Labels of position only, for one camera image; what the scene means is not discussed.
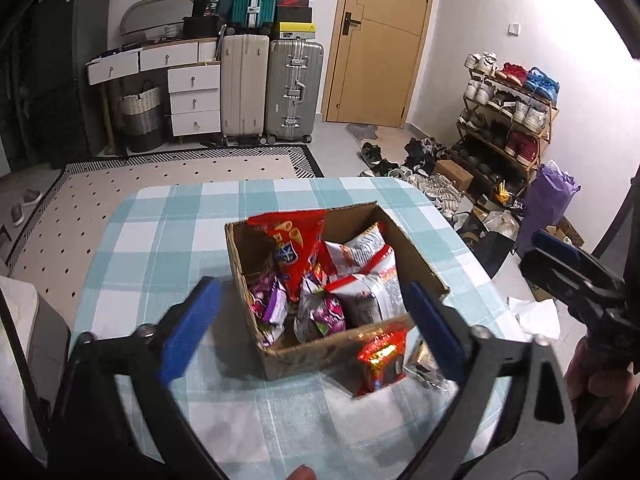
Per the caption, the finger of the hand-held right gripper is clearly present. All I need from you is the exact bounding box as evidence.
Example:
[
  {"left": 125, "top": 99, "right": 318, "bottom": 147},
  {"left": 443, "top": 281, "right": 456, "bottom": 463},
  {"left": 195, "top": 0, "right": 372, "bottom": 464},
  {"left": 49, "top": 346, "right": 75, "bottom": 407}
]
[
  {"left": 519, "top": 250, "right": 628, "bottom": 318},
  {"left": 531, "top": 230, "right": 626, "bottom": 291}
]

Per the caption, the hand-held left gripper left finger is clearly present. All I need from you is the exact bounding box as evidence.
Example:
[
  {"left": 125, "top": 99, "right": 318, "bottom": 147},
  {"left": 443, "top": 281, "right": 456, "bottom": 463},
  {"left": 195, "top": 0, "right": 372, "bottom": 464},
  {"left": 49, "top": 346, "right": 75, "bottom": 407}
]
[{"left": 50, "top": 276, "right": 224, "bottom": 466}]

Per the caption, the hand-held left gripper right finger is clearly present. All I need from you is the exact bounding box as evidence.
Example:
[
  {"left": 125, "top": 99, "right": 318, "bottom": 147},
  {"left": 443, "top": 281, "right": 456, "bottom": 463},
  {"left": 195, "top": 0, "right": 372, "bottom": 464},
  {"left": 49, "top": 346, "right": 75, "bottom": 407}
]
[{"left": 404, "top": 281, "right": 576, "bottom": 480}]

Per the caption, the cream snack packet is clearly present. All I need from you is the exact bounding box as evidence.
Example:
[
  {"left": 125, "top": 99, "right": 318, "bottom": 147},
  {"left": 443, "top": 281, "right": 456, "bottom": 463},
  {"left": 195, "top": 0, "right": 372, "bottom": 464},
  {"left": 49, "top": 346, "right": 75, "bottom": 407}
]
[{"left": 404, "top": 339, "right": 451, "bottom": 392}]

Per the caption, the orange-red snack packet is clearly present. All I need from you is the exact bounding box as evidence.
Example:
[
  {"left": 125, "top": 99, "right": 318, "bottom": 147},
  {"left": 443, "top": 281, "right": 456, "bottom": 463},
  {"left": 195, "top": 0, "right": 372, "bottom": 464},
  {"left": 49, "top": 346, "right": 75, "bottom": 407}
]
[{"left": 357, "top": 329, "right": 408, "bottom": 395}]

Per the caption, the silver snack bag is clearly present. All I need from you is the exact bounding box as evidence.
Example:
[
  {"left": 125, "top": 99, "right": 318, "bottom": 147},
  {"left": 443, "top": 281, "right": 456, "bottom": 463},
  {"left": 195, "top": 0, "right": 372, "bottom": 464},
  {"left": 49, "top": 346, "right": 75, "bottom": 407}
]
[
  {"left": 324, "top": 222, "right": 387, "bottom": 277},
  {"left": 327, "top": 245, "right": 405, "bottom": 330}
]

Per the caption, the purple snack bag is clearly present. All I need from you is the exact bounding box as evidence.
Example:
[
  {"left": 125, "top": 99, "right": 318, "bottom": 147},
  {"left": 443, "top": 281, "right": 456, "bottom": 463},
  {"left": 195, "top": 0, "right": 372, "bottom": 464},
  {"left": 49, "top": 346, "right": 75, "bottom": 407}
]
[
  {"left": 294, "top": 272, "right": 347, "bottom": 345},
  {"left": 249, "top": 269, "right": 291, "bottom": 348}
]

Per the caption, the brown cardboard box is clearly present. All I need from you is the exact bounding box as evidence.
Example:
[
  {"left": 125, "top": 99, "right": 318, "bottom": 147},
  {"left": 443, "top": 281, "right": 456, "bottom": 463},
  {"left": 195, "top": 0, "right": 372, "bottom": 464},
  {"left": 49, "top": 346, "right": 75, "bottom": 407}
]
[{"left": 225, "top": 201, "right": 451, "bottom": 381}]

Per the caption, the red chip bag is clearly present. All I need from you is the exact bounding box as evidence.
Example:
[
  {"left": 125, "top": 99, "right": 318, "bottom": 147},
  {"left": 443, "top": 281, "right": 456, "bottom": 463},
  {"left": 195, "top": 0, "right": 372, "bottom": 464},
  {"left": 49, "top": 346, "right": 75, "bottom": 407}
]
[{"left": 247, "top": 210, "right": 328, "bottom": 303}]

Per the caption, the person's right forearm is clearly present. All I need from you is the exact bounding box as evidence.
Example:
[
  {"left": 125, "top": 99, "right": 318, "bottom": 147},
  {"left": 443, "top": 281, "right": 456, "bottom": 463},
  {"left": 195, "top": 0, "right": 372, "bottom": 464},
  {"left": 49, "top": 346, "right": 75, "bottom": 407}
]
[{"left": 575, "top": 402, "right": 640, "bottom": 480}]

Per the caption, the person's right hand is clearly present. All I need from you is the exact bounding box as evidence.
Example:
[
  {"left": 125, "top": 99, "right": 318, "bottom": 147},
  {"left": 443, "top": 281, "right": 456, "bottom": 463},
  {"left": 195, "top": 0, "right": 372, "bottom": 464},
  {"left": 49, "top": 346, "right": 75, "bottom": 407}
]
[{"left": 564, "top": 337, "right": 640, "bottom": 428}]

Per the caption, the white crumpled paper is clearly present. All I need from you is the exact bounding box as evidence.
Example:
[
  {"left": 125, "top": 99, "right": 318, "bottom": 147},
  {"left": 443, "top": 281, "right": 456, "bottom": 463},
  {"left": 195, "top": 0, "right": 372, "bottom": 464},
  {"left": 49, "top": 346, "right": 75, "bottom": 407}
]
[{"left": 507, "top": 297, "right": 561, "bottom": 341}]

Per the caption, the black shopping bag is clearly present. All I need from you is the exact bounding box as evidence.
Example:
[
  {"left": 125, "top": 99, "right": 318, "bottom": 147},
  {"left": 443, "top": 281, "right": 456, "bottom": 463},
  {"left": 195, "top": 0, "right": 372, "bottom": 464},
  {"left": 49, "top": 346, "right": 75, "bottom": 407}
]
[{"left": 457, "top": 207, "right": 521, "bottom": 278}]

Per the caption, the wooden shoe rack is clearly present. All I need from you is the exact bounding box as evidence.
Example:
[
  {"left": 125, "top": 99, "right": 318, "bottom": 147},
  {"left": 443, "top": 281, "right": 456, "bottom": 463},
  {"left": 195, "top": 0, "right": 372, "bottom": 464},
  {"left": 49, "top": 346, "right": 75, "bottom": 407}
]
[{"left": 457, "top": 55, "right": 559, "bottom": 196}]

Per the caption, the small brown carton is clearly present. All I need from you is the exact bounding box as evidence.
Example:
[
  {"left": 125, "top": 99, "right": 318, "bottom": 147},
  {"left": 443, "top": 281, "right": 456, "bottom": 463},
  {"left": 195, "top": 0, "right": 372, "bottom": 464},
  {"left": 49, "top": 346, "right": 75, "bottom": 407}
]
[{"left": 434, "top": 160, "right": 473, "bottom": 188}]

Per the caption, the scattered sneakers pile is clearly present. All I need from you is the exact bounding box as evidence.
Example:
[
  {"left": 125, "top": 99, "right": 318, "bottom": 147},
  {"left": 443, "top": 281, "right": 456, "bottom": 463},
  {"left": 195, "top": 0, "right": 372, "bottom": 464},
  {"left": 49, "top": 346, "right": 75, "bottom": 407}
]
[{"left": 360, "top": 137, "right": 466, "bottom": 216}]

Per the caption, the white grey cabinet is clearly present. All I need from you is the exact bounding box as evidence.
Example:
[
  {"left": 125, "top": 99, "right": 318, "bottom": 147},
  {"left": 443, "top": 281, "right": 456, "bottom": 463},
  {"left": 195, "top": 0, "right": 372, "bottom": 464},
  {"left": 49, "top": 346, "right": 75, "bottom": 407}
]
[{"left": 0, "top": 275, "right": 71, "bottom": 441}]

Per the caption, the dotted beige rug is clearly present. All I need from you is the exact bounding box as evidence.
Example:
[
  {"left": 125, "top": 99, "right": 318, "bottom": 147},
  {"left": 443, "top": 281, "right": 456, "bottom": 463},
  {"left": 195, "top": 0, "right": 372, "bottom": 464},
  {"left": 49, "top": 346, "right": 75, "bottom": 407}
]
[{"left": 10, "top": 145, "right": 326, "bottom": 306}]

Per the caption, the woven laundry basket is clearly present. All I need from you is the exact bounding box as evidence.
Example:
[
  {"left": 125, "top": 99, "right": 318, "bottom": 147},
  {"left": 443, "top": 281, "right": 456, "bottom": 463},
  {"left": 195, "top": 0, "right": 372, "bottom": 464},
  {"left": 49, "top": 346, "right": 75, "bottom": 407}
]
[{"left": 120, "top": 80, "right": 166, "bottom": 153}]

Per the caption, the white dresser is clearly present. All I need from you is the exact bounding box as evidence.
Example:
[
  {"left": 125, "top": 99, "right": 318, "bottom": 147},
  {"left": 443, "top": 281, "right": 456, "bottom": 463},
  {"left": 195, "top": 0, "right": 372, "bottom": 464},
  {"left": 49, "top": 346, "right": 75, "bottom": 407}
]
[{"left": 87, "top": 40, "right": 223, "bottom": 153}]

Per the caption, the beige suitcase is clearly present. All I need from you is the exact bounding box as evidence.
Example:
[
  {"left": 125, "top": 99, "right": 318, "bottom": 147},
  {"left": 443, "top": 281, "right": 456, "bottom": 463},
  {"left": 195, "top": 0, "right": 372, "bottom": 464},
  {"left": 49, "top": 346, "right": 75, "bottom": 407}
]
[{"left": 220, "top": 27, "right": 271, "bottom": 143}]

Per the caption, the wooden door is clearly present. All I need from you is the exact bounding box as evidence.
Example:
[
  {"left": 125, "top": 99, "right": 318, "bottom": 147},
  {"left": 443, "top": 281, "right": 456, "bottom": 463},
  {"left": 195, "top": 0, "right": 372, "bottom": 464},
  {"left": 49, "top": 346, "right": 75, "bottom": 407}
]
[{"left": 320, "top": 0, "right": 438, "bottom": 128}]

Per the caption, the silver suitcase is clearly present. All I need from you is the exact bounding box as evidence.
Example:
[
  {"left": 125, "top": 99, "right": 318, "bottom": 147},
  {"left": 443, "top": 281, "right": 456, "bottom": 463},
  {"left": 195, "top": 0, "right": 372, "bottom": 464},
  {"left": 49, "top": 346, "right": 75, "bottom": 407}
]
[{"left": 264, "top": 37, "right": 325, "bottom": 143}]

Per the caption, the dark wardrobe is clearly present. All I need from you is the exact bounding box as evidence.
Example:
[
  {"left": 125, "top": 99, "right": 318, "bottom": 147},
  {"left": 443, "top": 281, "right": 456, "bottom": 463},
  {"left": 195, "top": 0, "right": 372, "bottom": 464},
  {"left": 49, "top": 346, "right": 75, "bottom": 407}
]
[{"left": 0, "top": 0, "right": 111, "bottom": 171}]

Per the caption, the yellow black shoebox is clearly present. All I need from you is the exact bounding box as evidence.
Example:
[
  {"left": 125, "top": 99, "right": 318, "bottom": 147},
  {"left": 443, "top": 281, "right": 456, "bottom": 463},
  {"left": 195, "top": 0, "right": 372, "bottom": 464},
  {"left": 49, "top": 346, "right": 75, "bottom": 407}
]
[{"left": 272, "top": 21, "right": 317, "bottom": 40}]

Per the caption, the arched grey mirror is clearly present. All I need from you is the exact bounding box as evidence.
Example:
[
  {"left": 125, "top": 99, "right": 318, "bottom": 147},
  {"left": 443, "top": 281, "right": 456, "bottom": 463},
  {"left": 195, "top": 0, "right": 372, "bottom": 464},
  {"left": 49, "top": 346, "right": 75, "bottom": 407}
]
[{"left": 122, "top": 0, "right": 193, "bottom": 36}]

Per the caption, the black cable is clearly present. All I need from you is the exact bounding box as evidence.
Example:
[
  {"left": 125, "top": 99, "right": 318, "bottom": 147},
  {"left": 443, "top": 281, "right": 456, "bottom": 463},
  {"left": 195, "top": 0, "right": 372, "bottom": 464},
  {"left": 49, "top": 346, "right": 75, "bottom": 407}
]
[{"left": 0, "top": 287, "right": 51, "bottom": 466}]

